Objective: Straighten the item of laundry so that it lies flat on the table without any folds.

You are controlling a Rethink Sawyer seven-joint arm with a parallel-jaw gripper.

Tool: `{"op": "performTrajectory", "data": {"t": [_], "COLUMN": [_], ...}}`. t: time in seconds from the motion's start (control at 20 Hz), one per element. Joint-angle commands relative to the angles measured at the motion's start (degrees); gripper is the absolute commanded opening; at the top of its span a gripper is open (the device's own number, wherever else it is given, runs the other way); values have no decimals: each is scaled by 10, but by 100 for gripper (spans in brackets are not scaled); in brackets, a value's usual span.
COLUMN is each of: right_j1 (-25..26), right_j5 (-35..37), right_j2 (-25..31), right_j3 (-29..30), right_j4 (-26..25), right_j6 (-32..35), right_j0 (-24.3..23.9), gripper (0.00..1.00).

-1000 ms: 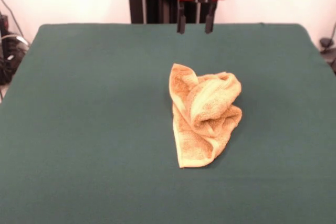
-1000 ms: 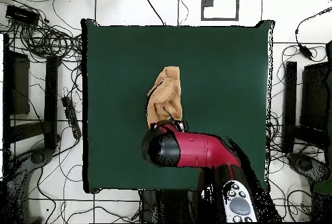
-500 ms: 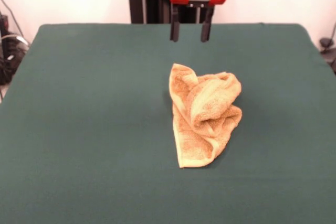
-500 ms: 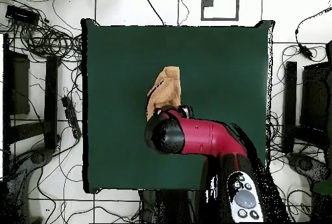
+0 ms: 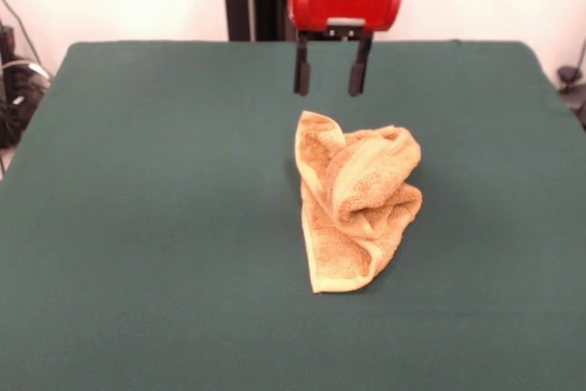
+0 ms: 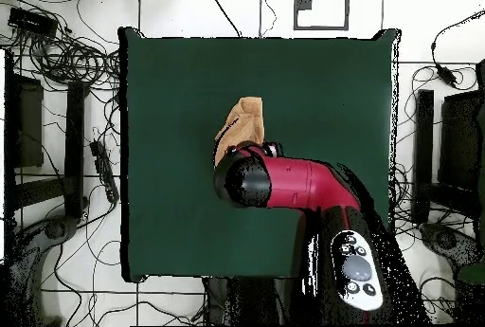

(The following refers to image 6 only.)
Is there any dark green table cloth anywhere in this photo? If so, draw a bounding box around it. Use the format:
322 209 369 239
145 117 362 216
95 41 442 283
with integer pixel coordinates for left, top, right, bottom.
117 27 402 282

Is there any black cable tangle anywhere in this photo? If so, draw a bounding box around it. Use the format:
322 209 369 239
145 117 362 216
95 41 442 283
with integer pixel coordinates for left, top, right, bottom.
10 27 122 93

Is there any black stand frame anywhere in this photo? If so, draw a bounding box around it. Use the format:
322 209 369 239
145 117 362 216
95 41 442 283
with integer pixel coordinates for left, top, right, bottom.
411 59 485 226
3 49 89 222

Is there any grey stand base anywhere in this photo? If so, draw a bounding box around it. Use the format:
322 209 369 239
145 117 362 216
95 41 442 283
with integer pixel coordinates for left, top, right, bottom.
419 222 485 286
3 214 82 326

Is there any black floor power strip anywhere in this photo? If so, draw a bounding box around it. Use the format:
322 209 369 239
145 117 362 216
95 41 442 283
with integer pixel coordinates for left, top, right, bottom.
89 140 119 204

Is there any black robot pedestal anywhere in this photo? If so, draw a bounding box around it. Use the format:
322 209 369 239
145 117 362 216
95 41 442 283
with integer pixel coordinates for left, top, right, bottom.
203 276 304 326

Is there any orange terry towel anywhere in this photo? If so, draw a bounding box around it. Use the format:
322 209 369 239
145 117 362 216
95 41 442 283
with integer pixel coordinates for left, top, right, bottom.
213 95 265 169

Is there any black electronics box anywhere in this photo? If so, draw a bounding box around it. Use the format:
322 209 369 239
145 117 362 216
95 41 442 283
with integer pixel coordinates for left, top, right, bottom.
8 7 58 37

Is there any black power adapter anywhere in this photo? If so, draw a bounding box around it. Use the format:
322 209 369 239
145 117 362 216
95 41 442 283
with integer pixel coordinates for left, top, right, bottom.
435 63 459 87

